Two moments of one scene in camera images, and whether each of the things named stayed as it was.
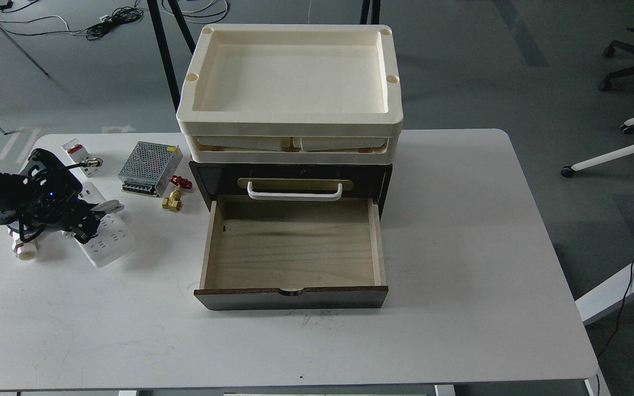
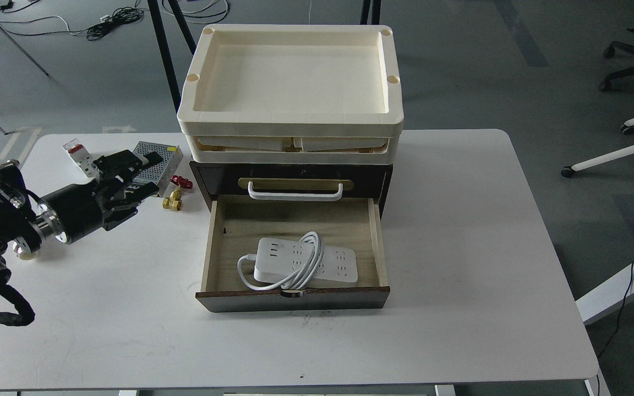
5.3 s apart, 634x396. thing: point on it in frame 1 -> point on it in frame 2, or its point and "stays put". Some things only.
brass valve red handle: (173, 202) stays put
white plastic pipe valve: (25, 251) stays put
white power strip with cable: (113, 242) -> (284, 264)
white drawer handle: (266, 196) stays put
